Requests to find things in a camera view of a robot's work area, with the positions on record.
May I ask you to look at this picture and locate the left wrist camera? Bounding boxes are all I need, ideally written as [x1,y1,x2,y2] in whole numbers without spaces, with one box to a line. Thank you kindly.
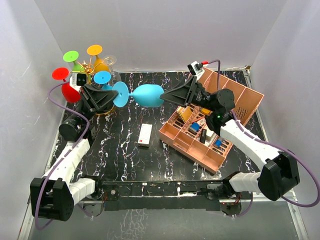
[69,72,88,92]

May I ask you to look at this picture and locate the red wine glass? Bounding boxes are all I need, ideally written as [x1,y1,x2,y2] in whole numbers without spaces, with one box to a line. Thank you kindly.
[52,67,81,103]

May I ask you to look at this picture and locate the black front base bar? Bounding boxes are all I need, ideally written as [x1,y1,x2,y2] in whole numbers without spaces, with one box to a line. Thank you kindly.
[83,176,252,215]

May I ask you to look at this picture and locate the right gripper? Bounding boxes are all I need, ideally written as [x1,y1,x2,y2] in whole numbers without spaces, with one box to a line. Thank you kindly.
[156,76,216,113]

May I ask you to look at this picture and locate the orange wine glass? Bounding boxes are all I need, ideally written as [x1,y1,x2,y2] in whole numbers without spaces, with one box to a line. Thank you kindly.
[87,44,110,74]

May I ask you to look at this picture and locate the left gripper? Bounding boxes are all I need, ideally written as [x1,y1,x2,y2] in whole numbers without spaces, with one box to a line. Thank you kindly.
[73,84,120,126]

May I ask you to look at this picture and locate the blue wine glass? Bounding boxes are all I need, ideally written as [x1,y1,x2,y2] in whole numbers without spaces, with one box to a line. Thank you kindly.
[93,70,113,91]
[112,81,165,108]

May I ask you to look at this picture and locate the yellow spiral notebook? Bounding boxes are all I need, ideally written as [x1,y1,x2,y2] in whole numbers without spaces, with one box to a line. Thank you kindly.
[177,107,193,123]

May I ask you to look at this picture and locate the blue small item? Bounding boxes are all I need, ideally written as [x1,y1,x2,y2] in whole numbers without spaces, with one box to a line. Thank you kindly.
[188,122,201,134]

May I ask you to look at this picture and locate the clear wine glass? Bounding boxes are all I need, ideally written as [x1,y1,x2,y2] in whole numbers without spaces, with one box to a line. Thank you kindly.
[103,55,122,85]

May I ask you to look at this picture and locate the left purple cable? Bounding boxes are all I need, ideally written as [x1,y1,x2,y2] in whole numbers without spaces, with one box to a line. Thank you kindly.
[34,82,91,231]

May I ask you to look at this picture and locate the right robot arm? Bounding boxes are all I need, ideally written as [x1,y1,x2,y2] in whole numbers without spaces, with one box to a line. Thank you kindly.
[160,76,300,201]

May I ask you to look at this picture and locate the white small box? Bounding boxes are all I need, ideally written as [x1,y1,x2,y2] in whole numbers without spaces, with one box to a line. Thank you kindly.
[137,123,153,147]

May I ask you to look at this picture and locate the green wine glass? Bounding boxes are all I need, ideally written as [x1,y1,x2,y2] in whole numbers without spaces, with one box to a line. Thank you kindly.
[63,50,86,74]

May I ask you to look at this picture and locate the pink desk organizer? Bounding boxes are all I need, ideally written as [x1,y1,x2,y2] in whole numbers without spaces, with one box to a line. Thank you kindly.
[159,67,264,173]

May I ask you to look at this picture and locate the white card box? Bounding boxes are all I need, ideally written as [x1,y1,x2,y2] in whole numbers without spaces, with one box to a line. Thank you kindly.
[204,129,217,146]

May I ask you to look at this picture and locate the gold wire glass rack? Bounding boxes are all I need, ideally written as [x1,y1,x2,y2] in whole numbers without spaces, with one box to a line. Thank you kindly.
[80,62,115,115]

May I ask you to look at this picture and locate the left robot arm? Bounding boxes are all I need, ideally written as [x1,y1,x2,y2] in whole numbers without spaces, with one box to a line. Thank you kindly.
[30,84,119,221]

